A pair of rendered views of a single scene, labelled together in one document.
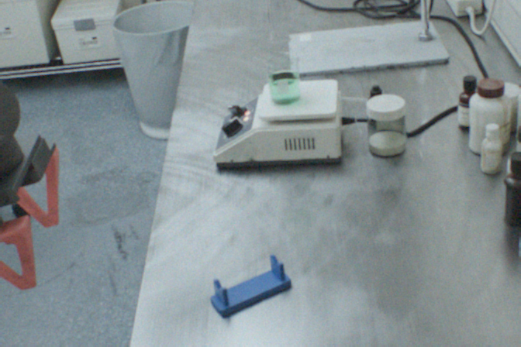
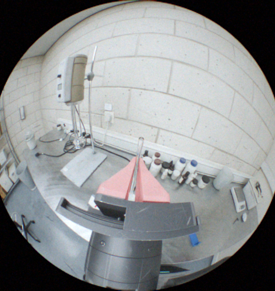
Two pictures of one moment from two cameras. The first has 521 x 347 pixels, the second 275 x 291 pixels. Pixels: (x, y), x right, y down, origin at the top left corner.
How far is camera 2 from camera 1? 118 cm
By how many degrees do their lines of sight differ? 66
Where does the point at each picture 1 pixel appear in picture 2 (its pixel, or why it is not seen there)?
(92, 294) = (59, 232)
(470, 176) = (164, 182)
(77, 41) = (13, 177)
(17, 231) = not seen: outside the picture
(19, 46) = (8, 184)
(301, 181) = not seen: hidden behind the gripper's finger
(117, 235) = (47, 217)
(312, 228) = not seen: hidden behind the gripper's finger
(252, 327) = (202, 237)
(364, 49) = (85, 164)
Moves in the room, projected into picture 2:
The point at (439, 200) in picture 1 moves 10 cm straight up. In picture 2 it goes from (171, 192) to (179, 182)
